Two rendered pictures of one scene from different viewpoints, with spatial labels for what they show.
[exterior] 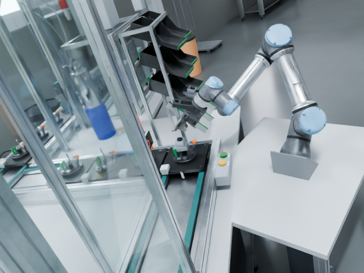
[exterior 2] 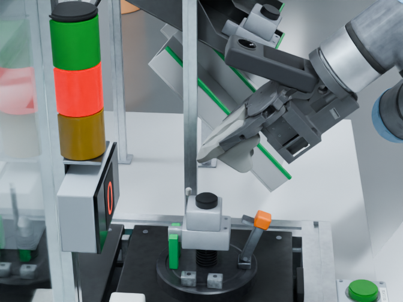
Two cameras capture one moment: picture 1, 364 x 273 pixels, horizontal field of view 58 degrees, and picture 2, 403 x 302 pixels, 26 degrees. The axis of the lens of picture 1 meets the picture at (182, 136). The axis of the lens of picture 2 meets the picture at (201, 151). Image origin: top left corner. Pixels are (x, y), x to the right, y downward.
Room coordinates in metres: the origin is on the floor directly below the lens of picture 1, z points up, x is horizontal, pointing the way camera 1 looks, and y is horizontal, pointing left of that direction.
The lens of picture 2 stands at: (0.58, 0.28, 1.69)
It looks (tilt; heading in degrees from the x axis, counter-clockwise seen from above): 28 degrees down; 345
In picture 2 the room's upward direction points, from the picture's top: straight up
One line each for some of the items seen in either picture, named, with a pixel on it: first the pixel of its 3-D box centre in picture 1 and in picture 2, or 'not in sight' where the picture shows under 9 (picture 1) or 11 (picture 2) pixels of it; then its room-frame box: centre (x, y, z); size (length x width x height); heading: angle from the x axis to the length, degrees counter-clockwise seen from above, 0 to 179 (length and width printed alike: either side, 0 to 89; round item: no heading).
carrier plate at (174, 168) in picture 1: (186, 158); (206, 279); (1.54, 0.02, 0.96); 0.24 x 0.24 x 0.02; 71
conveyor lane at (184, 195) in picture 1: (173, 203); not in sight; (1.27, 0.14, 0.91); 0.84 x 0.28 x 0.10; 161
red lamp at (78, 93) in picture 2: not in sight; (77, 84); (1.40, 0.19, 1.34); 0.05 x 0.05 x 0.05
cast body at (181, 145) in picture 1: (179, 144); (198, 219); (1.54, 0.03, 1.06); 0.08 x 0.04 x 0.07; 71
